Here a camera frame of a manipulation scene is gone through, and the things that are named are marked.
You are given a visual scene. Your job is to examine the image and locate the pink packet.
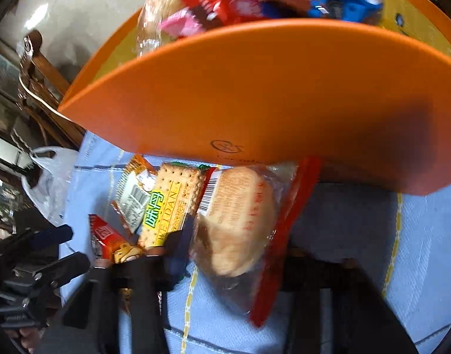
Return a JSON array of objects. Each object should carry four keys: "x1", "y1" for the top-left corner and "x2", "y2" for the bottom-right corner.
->
[{"x1": 160, "y1": 9, "x2": 208, "y2": 39}]

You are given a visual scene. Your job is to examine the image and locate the white bun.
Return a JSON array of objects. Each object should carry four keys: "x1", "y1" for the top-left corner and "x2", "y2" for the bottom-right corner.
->
[{"x1": 135, "y1": 0, "x2": 197, "y2": 56}]

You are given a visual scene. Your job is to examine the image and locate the red yellow snack packet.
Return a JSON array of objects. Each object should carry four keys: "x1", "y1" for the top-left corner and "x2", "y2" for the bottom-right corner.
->
[{"x1": 87, "y1": 214, "x2": 145, "y2": 266}]

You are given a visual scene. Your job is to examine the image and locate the white plastic bag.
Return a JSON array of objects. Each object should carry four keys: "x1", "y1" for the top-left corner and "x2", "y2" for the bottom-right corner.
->
[{"x1": 21, "y1": 146, "x2": 80, "y2": 227}]

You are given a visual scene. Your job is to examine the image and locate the person's left hand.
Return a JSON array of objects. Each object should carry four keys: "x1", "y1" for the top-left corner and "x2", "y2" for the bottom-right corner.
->
[{"x1": 6, "y1": 324, "x2": 45, "y2": 354}]

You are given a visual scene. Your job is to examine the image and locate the orange cardboard box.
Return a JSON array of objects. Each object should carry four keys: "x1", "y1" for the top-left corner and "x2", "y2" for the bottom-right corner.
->
[{"x1": 57, "y1": 0, "x2": 451, "y2": 197}]

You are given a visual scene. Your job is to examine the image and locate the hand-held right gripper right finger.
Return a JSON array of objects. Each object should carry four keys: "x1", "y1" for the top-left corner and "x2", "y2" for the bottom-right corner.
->
[{"x1": 273, "y1": 247, "x2": 419, "y2": 354}]

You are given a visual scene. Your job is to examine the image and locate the round pastry red edged packet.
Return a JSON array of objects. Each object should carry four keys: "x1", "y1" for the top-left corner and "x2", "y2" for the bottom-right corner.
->
[{"x1": 190, "y1": 157, "x2": 324, "y2": 329}]

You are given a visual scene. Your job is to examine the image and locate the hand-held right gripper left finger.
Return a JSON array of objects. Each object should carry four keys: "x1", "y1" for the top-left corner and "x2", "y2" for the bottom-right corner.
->
[{"x1": 34, "y1": 214, "x2": 197, "y2": 354}]

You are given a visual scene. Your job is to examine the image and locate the red checked snack packet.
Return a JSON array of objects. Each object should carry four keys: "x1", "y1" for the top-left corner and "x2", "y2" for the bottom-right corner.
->
[{"x1": 179, "y1": 0, "x2": 265, "y2": 32}]

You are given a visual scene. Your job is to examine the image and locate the orange cracker packet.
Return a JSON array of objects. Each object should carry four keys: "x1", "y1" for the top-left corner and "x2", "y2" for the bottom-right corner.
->
[{"x1": 111, "y1": 154, "x2": 158, "y2": 235}]

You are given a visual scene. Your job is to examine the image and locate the yellow label cracker packet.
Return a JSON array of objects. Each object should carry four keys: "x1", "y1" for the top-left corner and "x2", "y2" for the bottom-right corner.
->
[{"x1": 137, "y1": 161, "x2": 208, "y2": 249}]

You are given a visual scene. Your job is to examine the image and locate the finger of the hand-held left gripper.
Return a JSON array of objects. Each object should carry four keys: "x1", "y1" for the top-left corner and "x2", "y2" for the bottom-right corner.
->
[
  {"x1": 0, "y1": 224, "x2": 74, "y2": 262},
  {"x1": 33, "y1": 251, "x2": 91, "y2": 293}
]

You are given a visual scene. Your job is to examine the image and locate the white cable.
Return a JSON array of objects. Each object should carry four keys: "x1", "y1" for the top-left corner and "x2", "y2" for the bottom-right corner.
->
[{"x1": 18, "y1": 53, "x2": 69, "y2": 120}]

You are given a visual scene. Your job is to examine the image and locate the brown wooden chair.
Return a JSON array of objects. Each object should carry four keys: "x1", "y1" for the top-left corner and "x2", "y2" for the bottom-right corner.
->
[{"x1": 17, "y1": 29, "x2": 88, "y2": 148}]

